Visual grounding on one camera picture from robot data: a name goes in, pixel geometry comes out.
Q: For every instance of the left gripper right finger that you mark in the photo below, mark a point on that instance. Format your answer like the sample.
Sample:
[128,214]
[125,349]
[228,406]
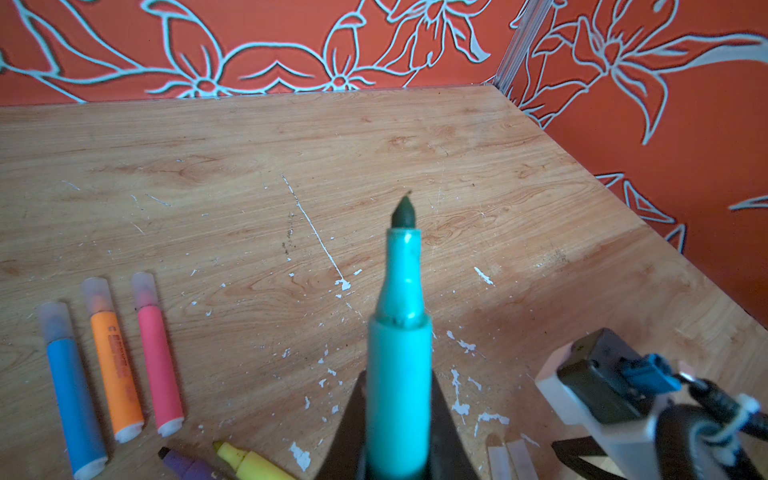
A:
[448,459]

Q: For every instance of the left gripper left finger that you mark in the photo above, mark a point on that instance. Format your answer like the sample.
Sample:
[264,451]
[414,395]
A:
[346,458]

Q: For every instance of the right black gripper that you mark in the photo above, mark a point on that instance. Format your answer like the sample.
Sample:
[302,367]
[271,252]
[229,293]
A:
[688,443]

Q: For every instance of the green highlighter pen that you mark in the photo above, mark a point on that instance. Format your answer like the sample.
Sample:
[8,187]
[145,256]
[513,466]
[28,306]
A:
[399,359]

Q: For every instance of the pink highlighter pen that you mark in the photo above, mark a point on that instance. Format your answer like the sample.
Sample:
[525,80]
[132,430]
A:
[165,393]

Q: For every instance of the orange highlighter pen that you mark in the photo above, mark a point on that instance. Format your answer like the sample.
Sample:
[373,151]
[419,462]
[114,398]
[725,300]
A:
[126,416]

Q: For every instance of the blue highlighter pen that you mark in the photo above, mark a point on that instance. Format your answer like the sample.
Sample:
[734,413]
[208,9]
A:
[84,441]

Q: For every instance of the translucent pen cap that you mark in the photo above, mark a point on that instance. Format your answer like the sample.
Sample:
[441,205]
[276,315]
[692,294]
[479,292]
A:
[499,459]
[521,460]

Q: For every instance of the yellow highlighter pen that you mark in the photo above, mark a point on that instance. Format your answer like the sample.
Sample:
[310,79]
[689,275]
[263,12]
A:
[248,465]

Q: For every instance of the purple highlighter pen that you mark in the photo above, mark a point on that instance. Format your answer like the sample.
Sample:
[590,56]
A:
[188,468]

